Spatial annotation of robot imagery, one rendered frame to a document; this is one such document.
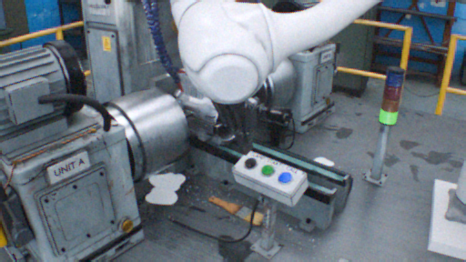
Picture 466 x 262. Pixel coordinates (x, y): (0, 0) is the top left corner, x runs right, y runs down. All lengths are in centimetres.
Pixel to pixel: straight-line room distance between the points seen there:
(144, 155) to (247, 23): 60
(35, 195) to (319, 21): 65
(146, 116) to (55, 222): 37
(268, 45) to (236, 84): 7
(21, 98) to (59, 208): 26
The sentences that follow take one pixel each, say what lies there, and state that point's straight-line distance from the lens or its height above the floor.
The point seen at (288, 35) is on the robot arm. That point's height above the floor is 143.
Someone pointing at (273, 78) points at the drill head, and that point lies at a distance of 137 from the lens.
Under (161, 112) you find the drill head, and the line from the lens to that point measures 102.
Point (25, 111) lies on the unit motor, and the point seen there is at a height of 127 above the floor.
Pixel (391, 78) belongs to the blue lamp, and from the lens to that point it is 122.
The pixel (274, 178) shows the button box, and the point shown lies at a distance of 84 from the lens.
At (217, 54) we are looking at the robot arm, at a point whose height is 142.
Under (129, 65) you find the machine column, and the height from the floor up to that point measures 118.
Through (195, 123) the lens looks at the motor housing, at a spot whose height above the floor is 101.
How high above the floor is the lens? 153
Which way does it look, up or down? 26 degrees down
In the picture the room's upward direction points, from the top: straight up
